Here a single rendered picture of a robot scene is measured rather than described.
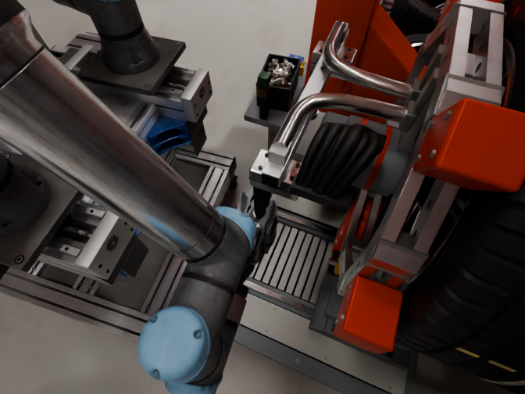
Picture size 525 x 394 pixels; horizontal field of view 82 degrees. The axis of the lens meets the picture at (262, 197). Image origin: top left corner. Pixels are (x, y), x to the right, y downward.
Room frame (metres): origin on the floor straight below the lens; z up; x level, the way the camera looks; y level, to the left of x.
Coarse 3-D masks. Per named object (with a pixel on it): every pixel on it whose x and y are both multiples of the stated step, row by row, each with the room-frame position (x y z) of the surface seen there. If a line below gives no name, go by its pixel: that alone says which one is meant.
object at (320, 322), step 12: (324, 276) 0.35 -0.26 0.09; (324, 288) 0.28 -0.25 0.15; (324, 300) 0.24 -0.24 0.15; (312, 324) 0.15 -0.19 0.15; (324, 324) 0.15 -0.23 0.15; (360, 348) 0.07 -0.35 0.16; (396, 348) 0.07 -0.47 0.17; (384, 360) 0.04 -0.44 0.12; (396, 360) 0.03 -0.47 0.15; (408, 360) 0.03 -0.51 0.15
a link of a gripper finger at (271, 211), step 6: (270, 198) 0.30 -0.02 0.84; (276, 198) 0.30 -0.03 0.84; (270, 204) 0.26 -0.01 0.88; (276, 204) 0.28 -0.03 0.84; (270, 210) 0.25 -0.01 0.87; (276, 210) 0.27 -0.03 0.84; (264, 216) 0.26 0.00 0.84; (270, 216) 0.26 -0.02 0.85; (276, 216) 0.26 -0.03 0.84; (264, 222) 0.24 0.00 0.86; (270, 222) 0.25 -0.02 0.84
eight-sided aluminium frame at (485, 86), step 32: (480, 0) 0.47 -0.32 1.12; (448, 32) 0.43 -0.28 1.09; (480, 32) 0.43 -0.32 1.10; (416, 64) 0.60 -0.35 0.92; (448, 64) 0.33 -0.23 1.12; (480, 64) 0.35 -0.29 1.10; (448, 96) 0.27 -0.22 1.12; (480, 96) 0.27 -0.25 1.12; (416, 192) 0.19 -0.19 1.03; (448, 192) 0.19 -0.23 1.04; (352, 224) 0.34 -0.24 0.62; (384, 224) 0.17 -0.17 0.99; (416, 224) 0.18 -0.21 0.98; (352, 256) 0.23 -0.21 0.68; (384, 256) 0.13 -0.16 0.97; (416, 256) 0.13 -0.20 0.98
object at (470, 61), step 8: (472, 56) 0.38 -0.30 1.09; (472, 64) 0.37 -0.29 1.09; (472, 72) 0.35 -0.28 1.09; (424, 112) 0.36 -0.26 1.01; (416, 120) 0.36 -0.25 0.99; (416, 128) 0.35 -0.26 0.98; (400, 136) 0.38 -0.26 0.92; (408, 136) 0.36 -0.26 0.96; (400, 144) 0.36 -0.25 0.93; (408, 144) 0.35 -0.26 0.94; (408, 152) 0.35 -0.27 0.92
